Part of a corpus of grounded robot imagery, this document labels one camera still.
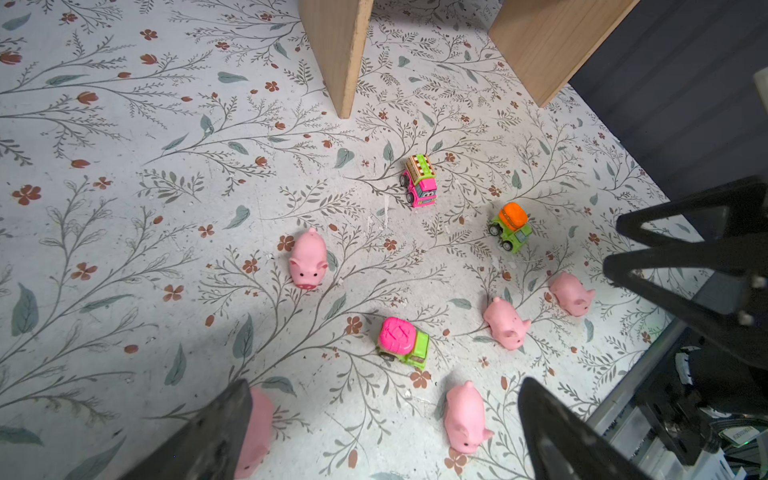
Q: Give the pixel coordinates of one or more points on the floral patterned table mat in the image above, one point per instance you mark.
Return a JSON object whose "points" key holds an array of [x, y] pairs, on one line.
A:
{"points": [[159, 161]]}

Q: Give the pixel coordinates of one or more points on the wooden two-tier shelf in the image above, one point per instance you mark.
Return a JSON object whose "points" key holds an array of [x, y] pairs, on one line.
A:
{"points": [[544, 42]]}

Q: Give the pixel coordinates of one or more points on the pink toy pig middle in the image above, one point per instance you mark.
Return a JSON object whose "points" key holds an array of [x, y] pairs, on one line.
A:
{"points": [[507, 326]]}

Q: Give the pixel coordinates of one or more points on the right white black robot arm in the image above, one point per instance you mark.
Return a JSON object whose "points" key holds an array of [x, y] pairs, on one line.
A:
{"points": [[716, 287]]}

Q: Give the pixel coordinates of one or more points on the pink toy pig bottom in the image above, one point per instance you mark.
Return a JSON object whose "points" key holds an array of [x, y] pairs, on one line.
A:
{"points": [[464, 419]]}

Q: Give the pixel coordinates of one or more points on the pink toy pig left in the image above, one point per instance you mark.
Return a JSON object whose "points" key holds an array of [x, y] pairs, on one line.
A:
{"points": [[258, 436]]}

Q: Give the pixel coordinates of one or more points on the orange green mixer toy truck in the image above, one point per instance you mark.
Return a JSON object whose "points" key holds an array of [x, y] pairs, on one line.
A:
{"points": [[512, 227]]}

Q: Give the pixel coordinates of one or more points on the pink toy pig right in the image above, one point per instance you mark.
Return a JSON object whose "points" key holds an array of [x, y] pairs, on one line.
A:
{"points": [[571, 294]]}

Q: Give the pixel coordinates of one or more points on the pink toy pig upper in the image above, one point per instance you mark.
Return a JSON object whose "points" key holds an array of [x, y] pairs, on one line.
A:
{"points": [[308, 262]]}

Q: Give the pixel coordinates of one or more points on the pink green striped toy truck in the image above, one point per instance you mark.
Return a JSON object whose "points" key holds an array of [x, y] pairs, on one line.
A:
{"points": [[419, 180]]}

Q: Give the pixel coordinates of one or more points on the pink toy pig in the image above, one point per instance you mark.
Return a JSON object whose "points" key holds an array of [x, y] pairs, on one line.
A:
{"points": [[258, 436], [571, 294], [507, 326], [308, 262], [464, 419]]}

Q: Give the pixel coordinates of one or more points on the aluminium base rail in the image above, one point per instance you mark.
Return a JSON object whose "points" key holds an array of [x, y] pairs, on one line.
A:
{"points": [[688, 410]]}

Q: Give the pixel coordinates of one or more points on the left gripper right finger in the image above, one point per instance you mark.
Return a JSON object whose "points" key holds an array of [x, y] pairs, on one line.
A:
{"points": [[562, 446]]}

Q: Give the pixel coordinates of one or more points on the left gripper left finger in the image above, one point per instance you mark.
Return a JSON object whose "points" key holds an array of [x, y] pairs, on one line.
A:
{"points": [[208, 447]]}

